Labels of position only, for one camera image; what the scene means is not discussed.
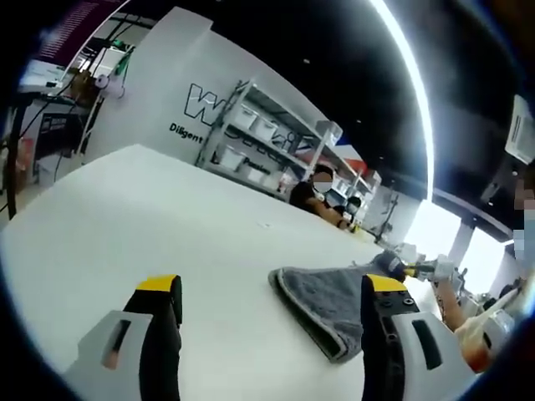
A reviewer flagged white table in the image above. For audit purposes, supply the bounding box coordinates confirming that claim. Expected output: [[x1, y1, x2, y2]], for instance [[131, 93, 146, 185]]
[[0, 144, 444, 401]]

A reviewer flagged red blue wall banner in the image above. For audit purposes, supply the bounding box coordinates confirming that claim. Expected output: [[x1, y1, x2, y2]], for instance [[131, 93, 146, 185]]
[[334, 133, 369, 172]]

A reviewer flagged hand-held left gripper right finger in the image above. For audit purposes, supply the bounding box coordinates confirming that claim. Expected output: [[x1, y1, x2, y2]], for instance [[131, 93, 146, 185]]
[[359, 273, 465, 401]]

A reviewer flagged grey metal storage shelf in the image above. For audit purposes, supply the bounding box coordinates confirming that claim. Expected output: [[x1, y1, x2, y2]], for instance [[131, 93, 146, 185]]
[[317, 120, 381, 218], [196, 79, 335, 201]]

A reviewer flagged group of white storage bins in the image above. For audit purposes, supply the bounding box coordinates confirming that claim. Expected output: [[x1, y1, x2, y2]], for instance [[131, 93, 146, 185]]
[[217, 106, 277, 185]]

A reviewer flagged white ceiling air vent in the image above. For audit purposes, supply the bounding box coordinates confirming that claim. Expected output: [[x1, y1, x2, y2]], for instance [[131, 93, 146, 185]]
[[504, 94, 535, 164]]

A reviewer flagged grey plush towel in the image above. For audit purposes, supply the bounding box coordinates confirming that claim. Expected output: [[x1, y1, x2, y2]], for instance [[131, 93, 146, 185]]
[[267, 256, 392, 363]]

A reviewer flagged black sign panel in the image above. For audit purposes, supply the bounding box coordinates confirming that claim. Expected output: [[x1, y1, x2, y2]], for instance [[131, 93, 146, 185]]
[[35, 111, 85, 160]]

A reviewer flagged person's upper body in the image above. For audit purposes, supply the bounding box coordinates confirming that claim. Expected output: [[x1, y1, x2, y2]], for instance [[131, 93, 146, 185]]
[[482, 183, 535, 360]]

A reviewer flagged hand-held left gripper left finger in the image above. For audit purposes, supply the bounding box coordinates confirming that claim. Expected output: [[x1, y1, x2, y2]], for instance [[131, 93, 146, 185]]
[[64, 273, 184, 401]]

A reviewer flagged lilac cylinder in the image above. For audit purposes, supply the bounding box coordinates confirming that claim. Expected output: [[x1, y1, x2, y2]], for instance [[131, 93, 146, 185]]
[[94, 74, 126, 100]]

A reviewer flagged black tripod stand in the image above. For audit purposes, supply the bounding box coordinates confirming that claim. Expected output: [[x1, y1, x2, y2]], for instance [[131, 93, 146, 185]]
[[374, 194, 399, 244]]

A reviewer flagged green hanging item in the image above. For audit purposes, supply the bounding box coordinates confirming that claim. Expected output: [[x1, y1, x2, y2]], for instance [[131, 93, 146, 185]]
[[113, 39, 135, 79]]

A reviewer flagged long ceiling light strip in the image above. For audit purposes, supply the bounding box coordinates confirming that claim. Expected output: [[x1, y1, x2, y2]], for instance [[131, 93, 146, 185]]
[[369, 0, 436, 204]]

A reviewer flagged pink display monitor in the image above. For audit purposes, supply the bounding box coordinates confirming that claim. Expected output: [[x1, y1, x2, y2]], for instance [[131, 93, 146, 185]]
[[35, 0, 135, 68]]

